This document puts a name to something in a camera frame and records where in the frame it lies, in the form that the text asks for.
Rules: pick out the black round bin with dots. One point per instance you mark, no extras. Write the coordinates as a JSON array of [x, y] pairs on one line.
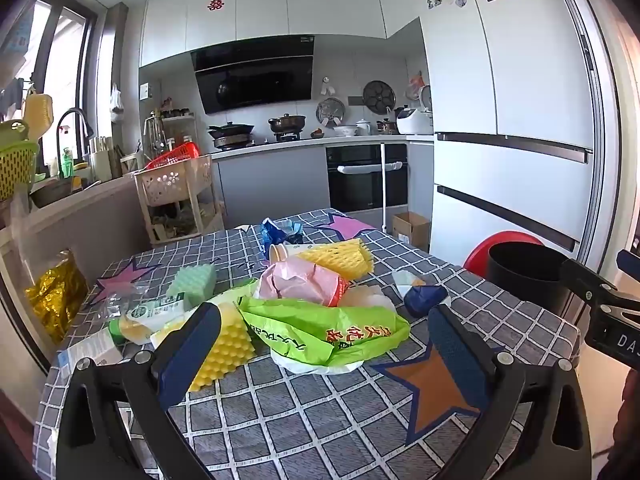
[[520, 280]]

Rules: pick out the green white cylindrical container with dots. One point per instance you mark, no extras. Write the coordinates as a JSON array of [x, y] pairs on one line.
[[150, 317]]

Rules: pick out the white enamel kettle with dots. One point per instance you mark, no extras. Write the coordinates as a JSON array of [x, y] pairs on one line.
[[364, 127]]

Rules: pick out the yellow plastic basket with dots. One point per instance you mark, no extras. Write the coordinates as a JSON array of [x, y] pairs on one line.
[[39, 112]]

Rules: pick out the beige storage cart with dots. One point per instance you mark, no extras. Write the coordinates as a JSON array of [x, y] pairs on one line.
[[172, 185]]

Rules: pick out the grey checked tablecloth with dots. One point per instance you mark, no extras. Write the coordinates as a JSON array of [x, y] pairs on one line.
[[310, 420]]

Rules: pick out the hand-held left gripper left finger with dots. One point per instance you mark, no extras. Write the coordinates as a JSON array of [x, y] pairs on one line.
[[190, 355]]

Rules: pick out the white carton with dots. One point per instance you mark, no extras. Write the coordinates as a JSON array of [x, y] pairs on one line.
[[90, 352]]

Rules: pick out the dark blue pouch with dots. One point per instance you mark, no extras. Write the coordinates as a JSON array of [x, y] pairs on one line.
[[425, 299]]

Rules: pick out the green plastic basket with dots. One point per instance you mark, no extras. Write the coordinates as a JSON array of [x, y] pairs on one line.
[[15, 170]]

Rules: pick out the blue wrapper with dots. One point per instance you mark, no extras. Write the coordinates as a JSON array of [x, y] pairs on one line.
[[272, 232]]

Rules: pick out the green plastic bag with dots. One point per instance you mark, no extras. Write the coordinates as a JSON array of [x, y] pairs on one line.
[[320, 320]]

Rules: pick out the kitchen window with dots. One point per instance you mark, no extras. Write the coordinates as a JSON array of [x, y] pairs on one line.
[[67, 60]]

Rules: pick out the gold foil bag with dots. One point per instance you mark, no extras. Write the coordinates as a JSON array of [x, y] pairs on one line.
[[55, 300]]

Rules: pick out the lidded cooking pot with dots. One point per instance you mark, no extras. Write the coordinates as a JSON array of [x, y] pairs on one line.
[[287, 124]]

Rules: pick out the black kitchen faucet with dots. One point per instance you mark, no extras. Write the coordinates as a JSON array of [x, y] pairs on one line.
[[75, 112]]

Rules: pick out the green dish soap bottle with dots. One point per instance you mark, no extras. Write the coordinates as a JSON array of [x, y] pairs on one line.
[[66, 165]]

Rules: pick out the red plastic stool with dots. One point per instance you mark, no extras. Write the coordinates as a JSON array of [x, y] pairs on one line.
[[480, 257]]

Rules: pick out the white paper wrapper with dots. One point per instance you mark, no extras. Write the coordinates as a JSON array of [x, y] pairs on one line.
[[406, 280]]

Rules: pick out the black wok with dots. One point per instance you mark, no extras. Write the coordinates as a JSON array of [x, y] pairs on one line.
[[230, 132]]

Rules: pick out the hanging white plastic bag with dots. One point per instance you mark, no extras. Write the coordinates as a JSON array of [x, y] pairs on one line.
[[116, 105]]

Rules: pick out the yellow foam fruit net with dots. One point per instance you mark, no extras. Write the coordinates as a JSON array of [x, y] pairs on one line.
[[340, 257]]

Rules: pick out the round steel steamer plate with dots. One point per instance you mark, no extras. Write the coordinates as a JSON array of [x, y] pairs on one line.
[[331, 111]]

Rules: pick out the leaf print paper cup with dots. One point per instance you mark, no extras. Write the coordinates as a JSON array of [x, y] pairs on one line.
[[280, 254]]

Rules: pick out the white upper cabinets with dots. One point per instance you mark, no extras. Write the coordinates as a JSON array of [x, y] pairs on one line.
[[260, 15]]

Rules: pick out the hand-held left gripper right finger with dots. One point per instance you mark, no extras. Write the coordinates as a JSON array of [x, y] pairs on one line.
[[457, 355]]

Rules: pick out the red plastic basket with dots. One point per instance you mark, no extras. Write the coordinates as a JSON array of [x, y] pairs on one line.
[[175, 156]]

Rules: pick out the black range hood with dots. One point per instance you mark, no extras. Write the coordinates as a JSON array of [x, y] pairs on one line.
[[255, 75]]

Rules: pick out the yellow wavy sponge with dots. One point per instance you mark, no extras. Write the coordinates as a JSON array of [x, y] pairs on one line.
[[225, 350]]

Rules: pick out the round dark wall pan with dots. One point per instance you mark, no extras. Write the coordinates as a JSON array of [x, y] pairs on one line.
[[379, 96]]

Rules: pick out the red paper wall sticker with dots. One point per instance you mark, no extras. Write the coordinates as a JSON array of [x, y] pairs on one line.
[[216, 3]]

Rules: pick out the white rice cooker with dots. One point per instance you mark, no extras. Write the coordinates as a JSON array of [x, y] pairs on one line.
[[415, 121]]

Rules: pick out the white refrigerator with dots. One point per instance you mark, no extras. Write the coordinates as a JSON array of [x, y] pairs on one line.
[[525, 85]]

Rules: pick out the pink plastic bag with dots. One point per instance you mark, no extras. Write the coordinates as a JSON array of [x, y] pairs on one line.
[[295, 280]]

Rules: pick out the green sponge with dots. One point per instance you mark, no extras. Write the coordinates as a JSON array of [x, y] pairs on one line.
[[192, 285]]

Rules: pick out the cardboard box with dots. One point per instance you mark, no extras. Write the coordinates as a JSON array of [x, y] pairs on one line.
[[412, 232]]

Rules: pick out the grey kitchen counter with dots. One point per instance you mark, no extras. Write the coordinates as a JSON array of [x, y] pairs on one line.
[[270, 180]]

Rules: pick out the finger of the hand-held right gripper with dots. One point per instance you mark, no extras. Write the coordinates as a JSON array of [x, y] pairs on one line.
[[587, 285], [631, 261]]

